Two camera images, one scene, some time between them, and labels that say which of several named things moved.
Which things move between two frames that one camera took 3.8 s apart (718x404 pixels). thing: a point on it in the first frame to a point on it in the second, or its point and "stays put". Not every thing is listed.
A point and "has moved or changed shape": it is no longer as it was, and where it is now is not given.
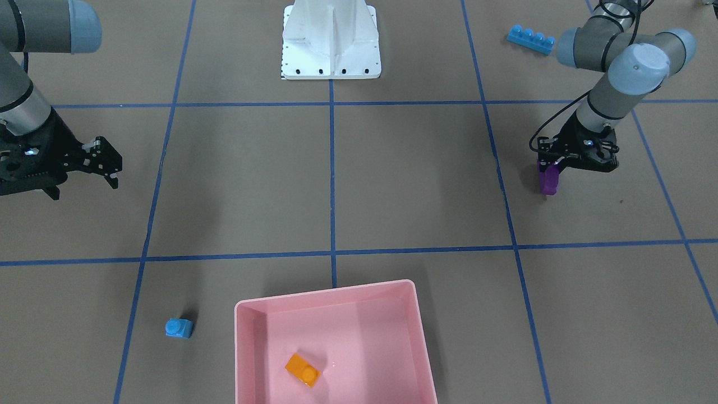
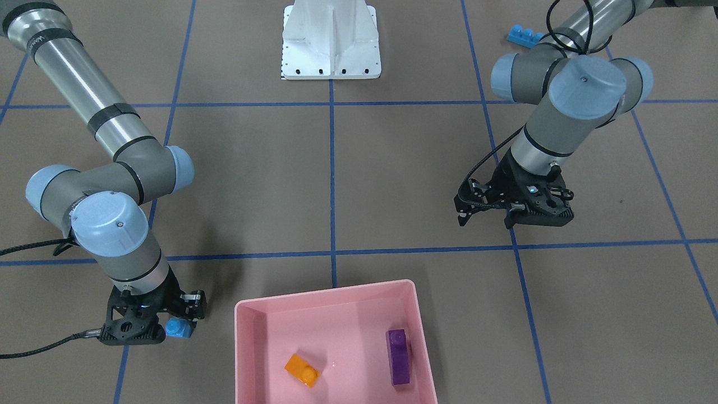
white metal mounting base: (330, 40) stays put
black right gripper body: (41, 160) to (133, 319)
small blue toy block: (177, 327) stays put
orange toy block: (303, 371) stays put
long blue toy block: (536, 41) stays put
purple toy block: (549, 179) has moved or changed shape
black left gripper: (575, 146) to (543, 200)
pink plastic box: (358, 344) stays put
